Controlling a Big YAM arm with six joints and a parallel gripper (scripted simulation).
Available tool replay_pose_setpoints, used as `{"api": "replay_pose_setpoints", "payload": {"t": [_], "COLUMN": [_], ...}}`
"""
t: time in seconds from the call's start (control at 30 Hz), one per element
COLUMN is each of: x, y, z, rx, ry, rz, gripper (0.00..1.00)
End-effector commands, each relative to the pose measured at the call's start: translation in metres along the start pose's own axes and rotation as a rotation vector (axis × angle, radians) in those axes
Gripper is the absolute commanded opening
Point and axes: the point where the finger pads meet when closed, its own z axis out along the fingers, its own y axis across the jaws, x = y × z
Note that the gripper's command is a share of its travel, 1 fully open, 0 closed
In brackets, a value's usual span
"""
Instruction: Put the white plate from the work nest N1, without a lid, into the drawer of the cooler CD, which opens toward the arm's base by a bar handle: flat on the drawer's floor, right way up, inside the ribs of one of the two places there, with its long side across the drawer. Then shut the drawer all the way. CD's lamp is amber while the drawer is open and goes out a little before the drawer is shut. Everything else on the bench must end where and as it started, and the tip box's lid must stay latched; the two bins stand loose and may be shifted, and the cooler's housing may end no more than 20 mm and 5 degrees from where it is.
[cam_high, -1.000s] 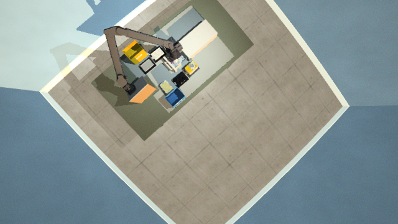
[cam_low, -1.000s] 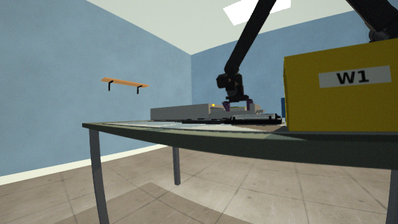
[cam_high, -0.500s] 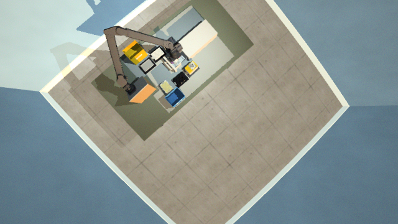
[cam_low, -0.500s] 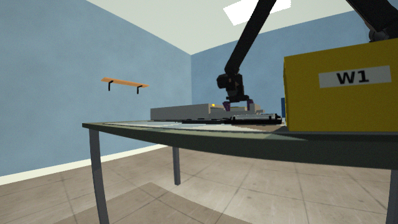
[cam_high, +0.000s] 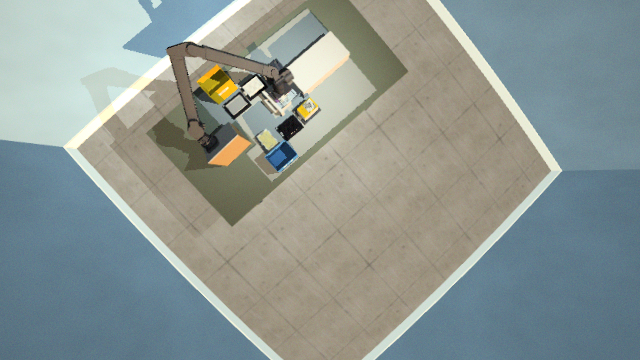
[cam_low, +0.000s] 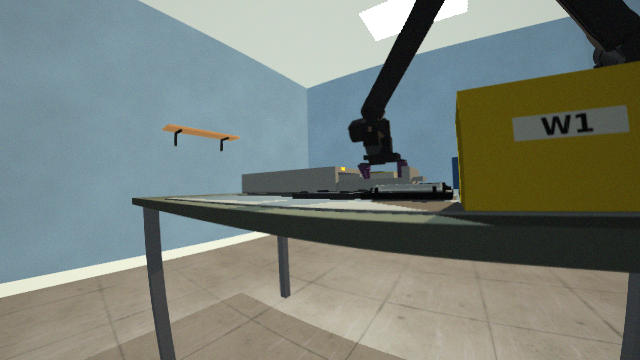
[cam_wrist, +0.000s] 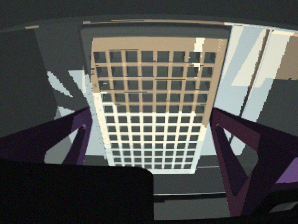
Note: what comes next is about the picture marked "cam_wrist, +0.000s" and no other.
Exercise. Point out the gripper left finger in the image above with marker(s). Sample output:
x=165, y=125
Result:
x=30, y=145

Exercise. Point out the white multi-well plate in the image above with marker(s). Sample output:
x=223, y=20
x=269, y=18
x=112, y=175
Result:
x=136, y=132

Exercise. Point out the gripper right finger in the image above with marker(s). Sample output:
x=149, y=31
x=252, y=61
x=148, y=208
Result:
x=276, y=169

